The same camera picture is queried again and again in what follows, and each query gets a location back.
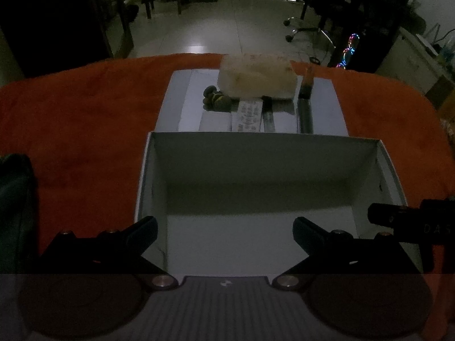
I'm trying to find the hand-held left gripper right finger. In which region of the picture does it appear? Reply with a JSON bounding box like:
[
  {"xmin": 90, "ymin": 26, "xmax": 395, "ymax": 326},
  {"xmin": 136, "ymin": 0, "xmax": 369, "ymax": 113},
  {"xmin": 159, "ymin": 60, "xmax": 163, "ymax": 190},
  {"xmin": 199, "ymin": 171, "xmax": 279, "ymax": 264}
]
[{"xmin": 272, "ymin": 216, "xmax": 424, "ymax": 292}]

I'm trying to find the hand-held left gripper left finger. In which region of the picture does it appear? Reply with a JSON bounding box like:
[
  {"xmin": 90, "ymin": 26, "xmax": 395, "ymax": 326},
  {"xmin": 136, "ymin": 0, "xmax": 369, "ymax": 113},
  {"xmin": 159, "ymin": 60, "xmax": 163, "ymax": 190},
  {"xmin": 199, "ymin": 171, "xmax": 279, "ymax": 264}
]
[{"xmin": 37, "ymin": 215, "xmax": 179, "ymax": 292}]

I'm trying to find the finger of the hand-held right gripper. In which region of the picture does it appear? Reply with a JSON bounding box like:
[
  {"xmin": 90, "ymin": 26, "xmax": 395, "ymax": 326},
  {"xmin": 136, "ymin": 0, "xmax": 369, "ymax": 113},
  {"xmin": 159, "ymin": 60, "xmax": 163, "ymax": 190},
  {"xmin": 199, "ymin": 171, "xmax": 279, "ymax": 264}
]
[{"xmin": 367, "ymin": 203, "xmax": 406, "ymax": 227}]

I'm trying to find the white cardboard box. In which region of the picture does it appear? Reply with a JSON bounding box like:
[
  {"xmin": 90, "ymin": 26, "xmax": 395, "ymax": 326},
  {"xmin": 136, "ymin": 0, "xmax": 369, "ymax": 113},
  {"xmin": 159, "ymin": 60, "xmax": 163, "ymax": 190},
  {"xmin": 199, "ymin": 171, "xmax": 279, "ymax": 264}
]
[{"xmin": 134, "ymin": 131, "xmax": 424, "ymax": 278}]

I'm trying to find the grey-white box lid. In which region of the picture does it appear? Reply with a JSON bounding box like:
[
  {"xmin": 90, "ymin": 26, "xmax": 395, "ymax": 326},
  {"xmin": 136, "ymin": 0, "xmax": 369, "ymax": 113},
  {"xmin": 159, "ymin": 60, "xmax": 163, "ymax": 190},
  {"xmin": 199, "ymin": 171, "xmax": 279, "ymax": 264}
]
[{"xmin": 154, "ymin": 69, "xmax": 351, "ymax": 138}]

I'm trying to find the green toy figure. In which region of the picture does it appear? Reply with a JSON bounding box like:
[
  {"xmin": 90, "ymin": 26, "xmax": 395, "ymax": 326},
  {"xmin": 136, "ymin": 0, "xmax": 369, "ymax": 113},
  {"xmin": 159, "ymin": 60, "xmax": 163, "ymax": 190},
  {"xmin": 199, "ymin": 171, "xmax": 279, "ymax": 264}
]
[{"xmin": 202, "ymin": 86, "xmax": 232, "ymax": 112}]

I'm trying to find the orange table cloth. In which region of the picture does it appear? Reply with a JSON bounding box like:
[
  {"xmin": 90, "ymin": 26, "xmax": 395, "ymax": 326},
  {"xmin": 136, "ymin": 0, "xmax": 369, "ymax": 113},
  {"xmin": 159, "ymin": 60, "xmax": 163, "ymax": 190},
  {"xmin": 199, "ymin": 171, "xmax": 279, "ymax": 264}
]
[{"xmin": 0, "ymin": 53, "xmax": 455, "ymax": 341}]

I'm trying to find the brown cardboard box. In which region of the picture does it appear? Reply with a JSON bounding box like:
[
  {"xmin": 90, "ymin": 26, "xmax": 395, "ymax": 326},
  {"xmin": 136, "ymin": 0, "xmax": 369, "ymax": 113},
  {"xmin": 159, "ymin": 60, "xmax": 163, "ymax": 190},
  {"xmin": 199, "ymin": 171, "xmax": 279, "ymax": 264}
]
[{"xmin": 424, "ymin": 74, "xmax": 455, "ymax": 111}]

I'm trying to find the white side cabinet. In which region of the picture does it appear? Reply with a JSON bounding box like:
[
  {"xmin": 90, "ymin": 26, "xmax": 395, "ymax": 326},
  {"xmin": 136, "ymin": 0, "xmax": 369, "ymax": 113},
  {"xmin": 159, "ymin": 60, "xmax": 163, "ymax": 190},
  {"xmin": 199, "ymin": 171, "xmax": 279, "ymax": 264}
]
[{"xmin": 376, "ymin": 25, "xmax": 455, "ymax": 97}]

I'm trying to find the computer tower with coloured fans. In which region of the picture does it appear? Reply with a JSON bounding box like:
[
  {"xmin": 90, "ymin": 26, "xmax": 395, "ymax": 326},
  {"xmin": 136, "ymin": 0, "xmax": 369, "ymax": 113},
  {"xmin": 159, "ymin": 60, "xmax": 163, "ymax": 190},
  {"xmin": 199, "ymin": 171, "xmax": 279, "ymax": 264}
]
[{"xmin": 336, "ymin": 28, "xmax": 396, "ymax": 74}]

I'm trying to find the white router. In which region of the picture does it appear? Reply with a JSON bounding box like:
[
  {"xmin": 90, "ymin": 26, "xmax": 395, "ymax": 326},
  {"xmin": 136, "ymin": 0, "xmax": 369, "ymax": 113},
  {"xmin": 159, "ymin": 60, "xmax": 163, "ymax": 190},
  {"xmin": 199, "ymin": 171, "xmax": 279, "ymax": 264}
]
[{"xmin": 415, "ymin": 35, "xmax": 440, "ymax": 57}]

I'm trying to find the black office chair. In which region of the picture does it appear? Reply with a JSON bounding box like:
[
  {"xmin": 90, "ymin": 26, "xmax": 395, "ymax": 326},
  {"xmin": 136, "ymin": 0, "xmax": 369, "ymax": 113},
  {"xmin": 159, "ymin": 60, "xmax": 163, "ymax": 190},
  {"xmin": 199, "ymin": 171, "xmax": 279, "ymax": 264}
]
[{"xmin": 283, "ymin": 0, "xmax": 359, "ymax": 49}]

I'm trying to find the dark wooden cabinet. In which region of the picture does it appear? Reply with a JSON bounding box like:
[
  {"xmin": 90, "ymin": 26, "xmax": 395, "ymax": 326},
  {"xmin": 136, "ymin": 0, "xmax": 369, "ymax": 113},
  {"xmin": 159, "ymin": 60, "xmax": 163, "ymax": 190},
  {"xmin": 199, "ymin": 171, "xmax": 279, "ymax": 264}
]
[{"xmin": 0, "ymin": 0, "xmax": 135, "ymax": 78}]

